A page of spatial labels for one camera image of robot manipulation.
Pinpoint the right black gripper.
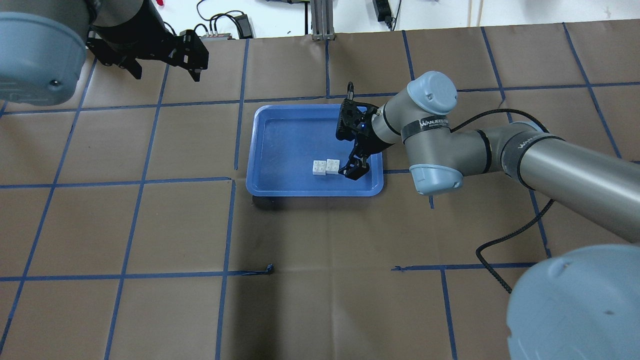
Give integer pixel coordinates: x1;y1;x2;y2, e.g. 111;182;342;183
335;99;393;181

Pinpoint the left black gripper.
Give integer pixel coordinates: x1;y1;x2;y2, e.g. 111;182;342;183
86;29;210;82

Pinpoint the white block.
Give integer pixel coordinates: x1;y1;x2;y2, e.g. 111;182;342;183
311;160;327;176
325;158;341;174

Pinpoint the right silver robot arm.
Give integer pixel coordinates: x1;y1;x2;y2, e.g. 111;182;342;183
326;141;639;360

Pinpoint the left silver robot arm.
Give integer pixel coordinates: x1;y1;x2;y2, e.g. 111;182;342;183
0;0;210;107

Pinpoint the blue plastic tray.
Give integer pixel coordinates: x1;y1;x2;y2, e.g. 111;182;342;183
246;104;384;198

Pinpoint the black power adapter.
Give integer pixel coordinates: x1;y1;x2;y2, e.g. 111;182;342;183
372;0;393;24

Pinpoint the aluminium frame post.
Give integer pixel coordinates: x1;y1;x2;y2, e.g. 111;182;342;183
309;0;335;41

